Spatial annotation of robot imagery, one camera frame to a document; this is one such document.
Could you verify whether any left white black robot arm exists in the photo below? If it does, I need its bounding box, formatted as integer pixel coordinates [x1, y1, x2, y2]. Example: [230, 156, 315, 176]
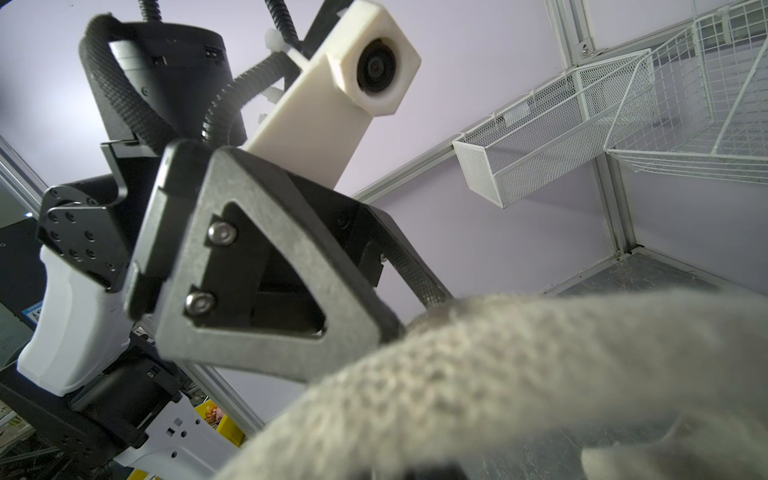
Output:
[1, 1, 449, 479]

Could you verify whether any cream canvas grocery bag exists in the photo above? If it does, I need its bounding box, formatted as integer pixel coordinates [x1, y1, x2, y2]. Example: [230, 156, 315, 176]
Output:
[219, 289, 767, 479]

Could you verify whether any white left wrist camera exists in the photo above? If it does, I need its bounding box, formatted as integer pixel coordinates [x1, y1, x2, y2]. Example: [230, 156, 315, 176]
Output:
[241, 1, 421, 188]

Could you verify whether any small white mesh basket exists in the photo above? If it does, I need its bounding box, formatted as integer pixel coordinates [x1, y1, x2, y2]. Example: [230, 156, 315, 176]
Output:
[453, 49, 653, 208]

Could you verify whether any long white wire basket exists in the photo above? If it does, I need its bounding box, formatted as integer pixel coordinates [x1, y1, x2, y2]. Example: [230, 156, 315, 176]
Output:
[604, 1, 767, 184]

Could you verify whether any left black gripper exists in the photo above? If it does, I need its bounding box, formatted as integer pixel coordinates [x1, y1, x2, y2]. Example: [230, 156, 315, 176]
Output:
[37, 140, 453, 382]

